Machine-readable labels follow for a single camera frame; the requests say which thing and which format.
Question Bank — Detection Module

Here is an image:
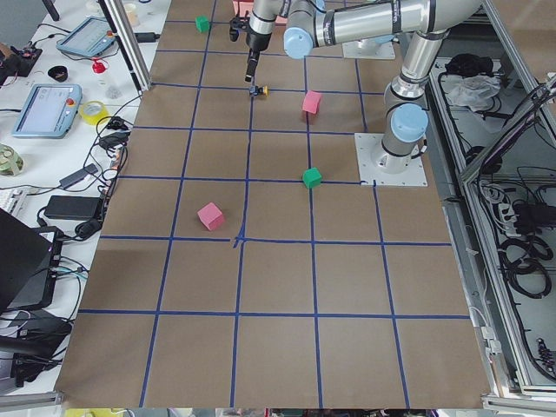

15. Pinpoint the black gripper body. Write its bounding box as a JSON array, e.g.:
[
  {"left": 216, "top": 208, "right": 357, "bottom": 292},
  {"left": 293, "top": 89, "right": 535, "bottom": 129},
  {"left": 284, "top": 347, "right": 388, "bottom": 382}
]
[{"left": 246, "top": 28, "right": 272, "bottom": 53}]

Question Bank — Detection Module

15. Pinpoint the yellow push button switch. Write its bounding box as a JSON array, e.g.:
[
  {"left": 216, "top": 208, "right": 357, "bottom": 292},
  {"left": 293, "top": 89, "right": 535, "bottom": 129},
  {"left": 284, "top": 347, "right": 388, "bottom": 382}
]
[{"left": 249, "top": 85, "right": 269, "bottom": 97}]

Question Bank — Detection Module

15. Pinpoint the pink plastic tray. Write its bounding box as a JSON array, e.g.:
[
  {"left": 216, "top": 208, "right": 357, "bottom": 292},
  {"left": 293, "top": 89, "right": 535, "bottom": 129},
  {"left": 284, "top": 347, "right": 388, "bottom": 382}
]
[{"left": 232, "top": 0, "right": 288, "bottom": 24}]

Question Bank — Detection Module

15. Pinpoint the green foam cube near tray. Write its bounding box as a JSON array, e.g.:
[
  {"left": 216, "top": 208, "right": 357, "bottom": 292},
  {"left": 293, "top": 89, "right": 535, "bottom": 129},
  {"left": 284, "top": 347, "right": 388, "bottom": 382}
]
[{"left": 195, "top": 16, "right": 210, "bottom": 33}]

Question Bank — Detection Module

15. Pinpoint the pink foam cube centre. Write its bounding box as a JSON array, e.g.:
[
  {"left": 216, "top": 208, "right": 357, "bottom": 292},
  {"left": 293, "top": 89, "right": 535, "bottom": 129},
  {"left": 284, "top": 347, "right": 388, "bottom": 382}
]
[{"left": 302, "top": 90, "right": 322, "bottom": 115}]

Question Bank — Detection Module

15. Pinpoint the pink foam cube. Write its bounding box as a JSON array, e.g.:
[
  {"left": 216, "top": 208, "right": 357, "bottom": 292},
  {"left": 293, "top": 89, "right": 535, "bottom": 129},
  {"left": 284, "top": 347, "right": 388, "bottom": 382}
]
[
  {"left": 302, "top": 90, "right": 322, "bottom": 115},
  {"left": 197, "top": 202, "right": 225, "bottom": 231}
]

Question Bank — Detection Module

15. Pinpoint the green foam cube near base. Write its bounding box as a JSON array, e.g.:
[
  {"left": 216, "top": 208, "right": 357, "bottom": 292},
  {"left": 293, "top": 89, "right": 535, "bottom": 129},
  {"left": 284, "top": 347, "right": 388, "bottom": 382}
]
[{"left": 302, "top": 167, "right": 322, "bottom": 189}]

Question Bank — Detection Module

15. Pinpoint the red small object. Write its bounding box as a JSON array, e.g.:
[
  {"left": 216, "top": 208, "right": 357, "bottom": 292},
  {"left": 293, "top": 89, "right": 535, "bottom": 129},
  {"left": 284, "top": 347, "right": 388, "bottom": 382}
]
[{"left": 91, "top": 58, "right": 107, "bottom": 74}]

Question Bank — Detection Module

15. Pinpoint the teach pendant far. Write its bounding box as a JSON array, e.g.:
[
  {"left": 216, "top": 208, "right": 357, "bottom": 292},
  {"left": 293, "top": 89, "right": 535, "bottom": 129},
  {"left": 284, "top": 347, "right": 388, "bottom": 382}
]
[{"left": 56, "top": 17, "right": 115, "bottom": 58}]

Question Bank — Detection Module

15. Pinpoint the teach pendant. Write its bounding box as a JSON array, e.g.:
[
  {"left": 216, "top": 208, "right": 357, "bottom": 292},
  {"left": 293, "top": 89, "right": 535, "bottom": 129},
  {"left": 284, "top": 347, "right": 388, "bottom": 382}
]
[
  {"left": 56, "top": 17, "right": 115, "bottom": 58},
  {"left": 11, "top": 83, "right": 83, "bottom": 139}
]

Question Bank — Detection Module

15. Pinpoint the pink foam cube far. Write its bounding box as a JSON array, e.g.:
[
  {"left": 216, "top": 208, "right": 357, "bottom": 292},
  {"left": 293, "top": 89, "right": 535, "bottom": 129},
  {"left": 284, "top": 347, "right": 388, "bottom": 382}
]
[{"left": 197, "top": 202, "right": 225, "bottom": 231}]

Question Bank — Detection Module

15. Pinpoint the yellow tape roll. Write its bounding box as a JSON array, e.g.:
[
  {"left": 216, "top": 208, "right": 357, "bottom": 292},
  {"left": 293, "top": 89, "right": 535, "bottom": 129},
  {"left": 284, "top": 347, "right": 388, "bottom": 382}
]
[{"left": 78, "top": 101, "right": 110, "bottom": 126}]

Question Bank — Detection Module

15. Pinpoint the small black bowl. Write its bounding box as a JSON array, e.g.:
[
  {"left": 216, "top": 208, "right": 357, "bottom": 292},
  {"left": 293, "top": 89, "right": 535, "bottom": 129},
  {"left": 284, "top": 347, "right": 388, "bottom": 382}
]
[{"left": 47, "top": 65, "right": 69, "bottom": 83}]

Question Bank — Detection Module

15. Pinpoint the teach pendant near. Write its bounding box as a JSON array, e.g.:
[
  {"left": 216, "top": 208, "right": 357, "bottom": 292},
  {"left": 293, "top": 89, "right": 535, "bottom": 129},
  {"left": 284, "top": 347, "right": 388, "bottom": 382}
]
[{"left": 11, "top": 83, "right": 83, "bottom": 139}]

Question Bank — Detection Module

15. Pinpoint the white crumpled cloth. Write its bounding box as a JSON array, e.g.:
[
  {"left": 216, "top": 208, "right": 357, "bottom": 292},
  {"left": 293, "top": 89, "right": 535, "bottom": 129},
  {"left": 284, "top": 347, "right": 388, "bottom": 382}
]
[{"left": 447, "top": 75, "right": 501, "bottom": 112}]

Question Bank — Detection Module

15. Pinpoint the black power adapter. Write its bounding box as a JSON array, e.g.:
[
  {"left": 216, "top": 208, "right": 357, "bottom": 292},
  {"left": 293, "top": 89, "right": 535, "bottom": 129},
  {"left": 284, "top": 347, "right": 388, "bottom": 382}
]
[{"left": 44, "top": 195, "right": 102, "bottom": 221}]

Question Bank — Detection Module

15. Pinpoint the camouflage tape roll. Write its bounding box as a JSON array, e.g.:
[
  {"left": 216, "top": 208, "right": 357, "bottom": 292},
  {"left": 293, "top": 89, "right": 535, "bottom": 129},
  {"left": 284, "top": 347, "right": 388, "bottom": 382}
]
[{"left": 0, "top": 144, "right": 23, "bottom": 176}]

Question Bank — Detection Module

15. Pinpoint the black laptop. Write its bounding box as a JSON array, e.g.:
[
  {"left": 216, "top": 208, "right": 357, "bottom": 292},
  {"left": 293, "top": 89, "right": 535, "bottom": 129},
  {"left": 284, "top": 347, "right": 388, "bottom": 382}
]
[{"left": 1, "top": 210, "right": 62, "bottom": 313}]

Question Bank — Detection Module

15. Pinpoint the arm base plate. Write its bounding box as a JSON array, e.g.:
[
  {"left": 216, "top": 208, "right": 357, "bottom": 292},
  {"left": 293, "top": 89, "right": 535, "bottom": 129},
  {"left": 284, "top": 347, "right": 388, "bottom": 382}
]
[
  {"left": 354, "top": 133, "right": 427, "bottom": 187},
  {"left": 341, "top": 41, "right": 397, "bottom": 60}
]

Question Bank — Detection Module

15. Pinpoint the aluminium frame post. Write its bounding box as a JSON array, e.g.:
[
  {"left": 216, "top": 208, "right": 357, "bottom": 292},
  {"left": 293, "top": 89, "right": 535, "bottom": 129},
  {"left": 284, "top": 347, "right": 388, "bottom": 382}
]
[{"left": 98, "top": 0, "right": 151, "bottom": 92}]

